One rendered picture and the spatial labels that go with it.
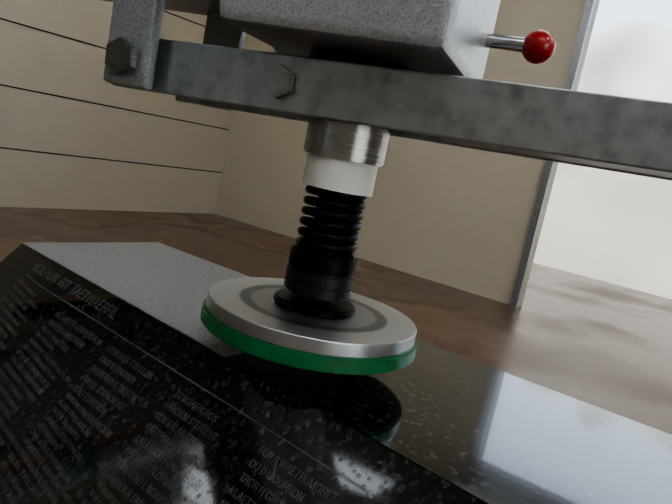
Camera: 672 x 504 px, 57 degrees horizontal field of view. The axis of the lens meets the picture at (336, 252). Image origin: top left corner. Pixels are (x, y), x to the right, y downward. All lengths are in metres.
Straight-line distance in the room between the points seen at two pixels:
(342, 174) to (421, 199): 5.32
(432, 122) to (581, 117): 0.11
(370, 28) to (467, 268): 5.25
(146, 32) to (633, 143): 0.43
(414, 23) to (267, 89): 0.15
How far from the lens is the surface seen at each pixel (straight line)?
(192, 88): 0.62
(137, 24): 0.63
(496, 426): 0.60
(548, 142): 0.51
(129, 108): 6.43
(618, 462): 0.62
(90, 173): 6.27
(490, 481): 0.50
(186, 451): 0.58
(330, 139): 0.57
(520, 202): 5.55
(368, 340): 0.55
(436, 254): 5.82
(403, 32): 0.49
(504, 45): 0.66
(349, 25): 0.51
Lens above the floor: 1.02
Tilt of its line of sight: 9 degrees down
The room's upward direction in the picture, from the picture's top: 11 degrees clockwise
